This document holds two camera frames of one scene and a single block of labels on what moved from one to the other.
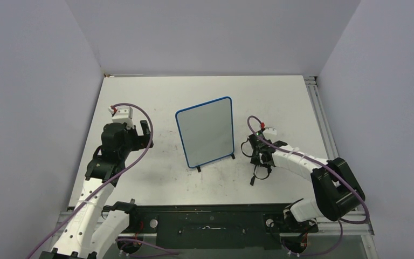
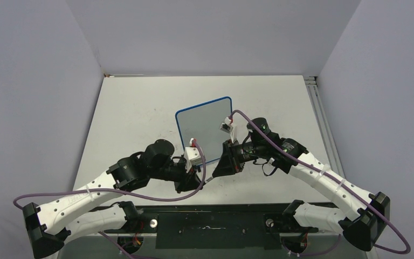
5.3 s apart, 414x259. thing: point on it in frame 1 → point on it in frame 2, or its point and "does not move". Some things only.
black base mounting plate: [216, 226] does not move
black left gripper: [141, 141] → [187, 181]
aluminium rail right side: [312, 83] does not move
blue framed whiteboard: [206, 131] does not move
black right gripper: [255, 160] → [229, 163]
